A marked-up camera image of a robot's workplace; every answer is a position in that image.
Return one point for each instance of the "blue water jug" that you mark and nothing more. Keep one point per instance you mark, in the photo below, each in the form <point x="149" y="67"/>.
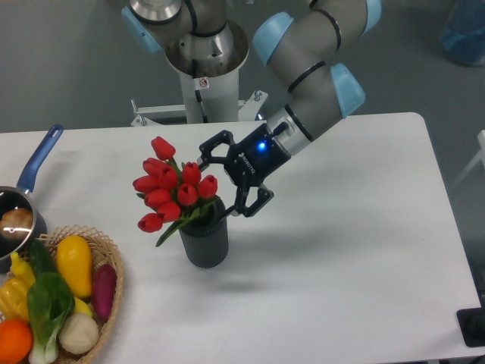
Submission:
<point x="462" y="36"/>

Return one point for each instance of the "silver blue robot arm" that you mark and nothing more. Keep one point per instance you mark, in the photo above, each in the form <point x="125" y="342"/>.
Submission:
<point x="297" y="51"/>

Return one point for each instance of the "dark grey ribbed vase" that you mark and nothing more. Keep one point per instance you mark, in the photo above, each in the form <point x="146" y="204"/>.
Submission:
<point x="205" y="240"/>

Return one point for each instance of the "dark green cucumber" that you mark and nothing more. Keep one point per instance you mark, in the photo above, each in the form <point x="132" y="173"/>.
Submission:
<point x="40" y="259"/>

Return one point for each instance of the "yellow bell pepper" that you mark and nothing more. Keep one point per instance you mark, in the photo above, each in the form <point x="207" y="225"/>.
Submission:
<point x="14" y="302"/>

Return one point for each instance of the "white garlic bulb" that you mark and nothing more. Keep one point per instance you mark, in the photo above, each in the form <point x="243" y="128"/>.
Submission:
<point x="79" y="334"/>

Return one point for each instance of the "black device at edge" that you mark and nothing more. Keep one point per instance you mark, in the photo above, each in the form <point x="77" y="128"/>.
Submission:
<point x="471" y="323"/>

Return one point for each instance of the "woven bamboo basket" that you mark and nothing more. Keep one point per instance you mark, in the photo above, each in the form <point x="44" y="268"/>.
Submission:
<point x="104" y="251"/>

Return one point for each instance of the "yellow squash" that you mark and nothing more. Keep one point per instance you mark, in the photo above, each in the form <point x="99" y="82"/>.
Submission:
<point x="74" y="263"/>

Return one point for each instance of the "bread roll in pan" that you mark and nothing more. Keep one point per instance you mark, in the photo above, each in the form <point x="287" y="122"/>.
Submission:
<point x="16" y="224"/>

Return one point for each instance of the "green bok choy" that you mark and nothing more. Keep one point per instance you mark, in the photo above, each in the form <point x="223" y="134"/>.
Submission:
<point x="49" y="303"/>

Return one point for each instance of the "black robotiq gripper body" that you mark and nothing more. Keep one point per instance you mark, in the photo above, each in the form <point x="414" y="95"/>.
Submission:
<point x="255" y="157"/>

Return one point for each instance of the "purple eggplant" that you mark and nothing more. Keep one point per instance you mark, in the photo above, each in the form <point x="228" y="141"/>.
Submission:
<point x="103" y="291"/>

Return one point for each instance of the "white chair frame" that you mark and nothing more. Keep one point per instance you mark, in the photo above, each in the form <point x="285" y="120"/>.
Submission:
<point x="477" y="159"/>

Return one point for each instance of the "orange fruit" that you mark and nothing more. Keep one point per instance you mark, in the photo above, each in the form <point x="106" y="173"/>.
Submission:
<point x="16" y="340"/>

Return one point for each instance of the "blue handled saucepan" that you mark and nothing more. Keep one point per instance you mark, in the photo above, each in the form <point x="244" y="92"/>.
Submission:
<point x="19" y="197"/>

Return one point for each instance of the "red tulip bouquet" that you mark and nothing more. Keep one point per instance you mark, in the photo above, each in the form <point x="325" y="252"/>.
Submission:
<point x="177" y="195"/>

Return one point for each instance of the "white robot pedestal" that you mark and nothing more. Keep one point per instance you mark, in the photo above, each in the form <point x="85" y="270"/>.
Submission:
<point x="208" y="66"/>

